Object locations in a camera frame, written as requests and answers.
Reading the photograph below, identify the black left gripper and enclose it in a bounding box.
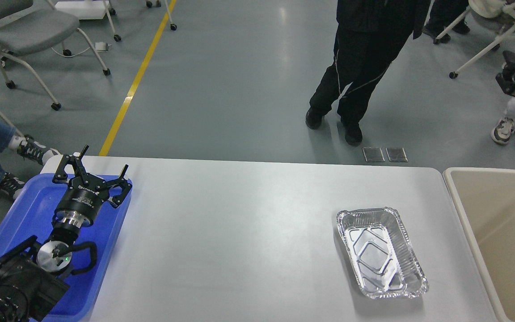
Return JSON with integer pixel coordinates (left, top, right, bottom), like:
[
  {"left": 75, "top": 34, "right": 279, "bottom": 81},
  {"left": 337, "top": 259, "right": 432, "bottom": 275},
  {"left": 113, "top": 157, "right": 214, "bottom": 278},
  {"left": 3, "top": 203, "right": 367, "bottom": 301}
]
[{"left": 52, "top": 145, "right": 133, "bottom": 224}]

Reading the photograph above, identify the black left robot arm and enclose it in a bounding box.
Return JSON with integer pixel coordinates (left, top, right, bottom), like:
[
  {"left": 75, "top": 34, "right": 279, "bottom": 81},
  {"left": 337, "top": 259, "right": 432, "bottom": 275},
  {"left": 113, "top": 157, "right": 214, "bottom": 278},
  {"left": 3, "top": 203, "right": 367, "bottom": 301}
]
[{"left": 0, "top": 147, "right": 133, "bottom": 322}]

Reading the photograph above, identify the grey office chair right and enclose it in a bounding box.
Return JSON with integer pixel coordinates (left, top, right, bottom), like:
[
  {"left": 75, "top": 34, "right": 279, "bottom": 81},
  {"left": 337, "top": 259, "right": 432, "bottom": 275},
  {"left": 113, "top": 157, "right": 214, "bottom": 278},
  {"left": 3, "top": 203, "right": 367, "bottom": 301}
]
[{"left": 433, "top": 0, "right": 515, "bottom": 79}]

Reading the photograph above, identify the grey office chair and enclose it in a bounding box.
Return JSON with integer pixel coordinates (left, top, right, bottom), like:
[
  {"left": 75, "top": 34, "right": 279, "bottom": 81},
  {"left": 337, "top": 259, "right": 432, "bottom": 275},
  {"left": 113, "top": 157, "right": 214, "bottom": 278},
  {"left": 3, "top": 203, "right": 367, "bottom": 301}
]
[
  {"left": 0, "top": 0, "right": 110, "bottom": 110},
  {"left": 433, "top": 0, "right": 515, "bottom": 79}
]

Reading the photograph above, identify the black shoe far person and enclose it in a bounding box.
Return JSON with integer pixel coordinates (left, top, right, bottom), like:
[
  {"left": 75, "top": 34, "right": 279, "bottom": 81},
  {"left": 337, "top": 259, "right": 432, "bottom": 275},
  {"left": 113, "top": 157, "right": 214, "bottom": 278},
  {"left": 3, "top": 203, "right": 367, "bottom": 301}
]
[{"left": 422, "top": 0, "right": 469, "bottom": 39}]

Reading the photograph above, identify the white power adapter on floor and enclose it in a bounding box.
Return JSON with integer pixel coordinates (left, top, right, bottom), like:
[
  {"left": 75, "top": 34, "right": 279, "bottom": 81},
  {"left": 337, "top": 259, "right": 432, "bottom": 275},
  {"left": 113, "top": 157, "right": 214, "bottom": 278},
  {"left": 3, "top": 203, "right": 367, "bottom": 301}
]
[{"left": 94, "top": 42, "right": 109, "bottom": 52}]

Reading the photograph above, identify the beige plastic bin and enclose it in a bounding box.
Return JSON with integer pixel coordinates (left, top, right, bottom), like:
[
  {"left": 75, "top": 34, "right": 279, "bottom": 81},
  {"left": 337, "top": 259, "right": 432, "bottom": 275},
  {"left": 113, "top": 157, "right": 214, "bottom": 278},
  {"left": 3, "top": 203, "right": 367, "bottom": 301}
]
[{"left": 443, "top": 167, "right": 515, "bottom": 322}]

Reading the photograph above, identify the right metal floor plate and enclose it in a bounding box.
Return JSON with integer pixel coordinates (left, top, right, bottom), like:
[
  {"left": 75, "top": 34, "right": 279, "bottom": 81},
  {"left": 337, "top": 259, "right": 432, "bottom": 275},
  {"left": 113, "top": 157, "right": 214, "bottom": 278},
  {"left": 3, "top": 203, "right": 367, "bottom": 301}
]
[{"left": 385, "top": 147, "right": 409, "bottom": 162}]

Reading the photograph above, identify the metal floor plate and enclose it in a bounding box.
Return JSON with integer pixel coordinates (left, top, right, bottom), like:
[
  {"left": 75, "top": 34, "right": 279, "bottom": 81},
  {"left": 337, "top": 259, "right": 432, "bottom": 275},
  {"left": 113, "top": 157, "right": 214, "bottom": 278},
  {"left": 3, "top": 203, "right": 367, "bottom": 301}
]
[
  {"left": 385, "top": 147, "right": 409, "bottom": 162},
  {"left": 362, "top": 147, "right": 385, "bottom": 163}
]

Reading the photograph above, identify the person in black clothes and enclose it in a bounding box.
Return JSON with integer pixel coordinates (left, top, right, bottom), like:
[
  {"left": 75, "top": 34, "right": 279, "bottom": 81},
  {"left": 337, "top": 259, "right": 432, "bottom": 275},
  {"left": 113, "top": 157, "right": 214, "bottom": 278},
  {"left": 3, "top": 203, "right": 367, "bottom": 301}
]
[{"left": 306, "top": 0, "right": 431, "bottom": 146}]

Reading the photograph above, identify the left metal floor plate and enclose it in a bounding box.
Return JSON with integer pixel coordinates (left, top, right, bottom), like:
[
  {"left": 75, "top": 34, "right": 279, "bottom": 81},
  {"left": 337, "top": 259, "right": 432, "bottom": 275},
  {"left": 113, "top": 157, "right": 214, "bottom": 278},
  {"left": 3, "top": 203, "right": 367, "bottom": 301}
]
[{"left": 362, "top": 147, "right": 385, "bottom": 163}]

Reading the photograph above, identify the grey office chair left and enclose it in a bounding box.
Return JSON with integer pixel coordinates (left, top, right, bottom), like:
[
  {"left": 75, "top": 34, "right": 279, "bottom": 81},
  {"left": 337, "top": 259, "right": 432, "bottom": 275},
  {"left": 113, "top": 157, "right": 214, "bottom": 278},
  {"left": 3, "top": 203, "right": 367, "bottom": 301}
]
[{"left": 0, "top": 0, "right": 110, "bottom": 110}]

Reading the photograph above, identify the aluminium foil tray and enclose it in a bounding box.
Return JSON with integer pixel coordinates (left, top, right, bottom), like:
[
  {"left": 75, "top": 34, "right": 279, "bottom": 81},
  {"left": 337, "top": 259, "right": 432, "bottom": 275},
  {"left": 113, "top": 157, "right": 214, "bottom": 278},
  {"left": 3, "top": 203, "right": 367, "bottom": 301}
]
[{"left": 336, "top": 207, "right": 429, "bottom": 300}]

